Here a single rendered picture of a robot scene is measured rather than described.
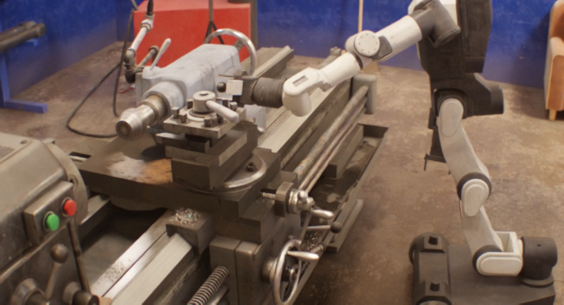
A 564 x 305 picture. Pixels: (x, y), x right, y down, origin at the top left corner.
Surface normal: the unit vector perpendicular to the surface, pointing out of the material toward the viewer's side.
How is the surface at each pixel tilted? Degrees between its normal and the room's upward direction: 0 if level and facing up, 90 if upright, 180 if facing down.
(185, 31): 90
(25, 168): 45
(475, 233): 90
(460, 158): 90
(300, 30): 90
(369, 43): 68
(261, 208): 0
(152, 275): 36
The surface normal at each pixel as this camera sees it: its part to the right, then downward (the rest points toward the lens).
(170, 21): 0.00, 0.42
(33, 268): 0.94, 0.14
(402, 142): 0.00, -0.91
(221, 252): -0.33, 0.40
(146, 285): 0.55, -0.65
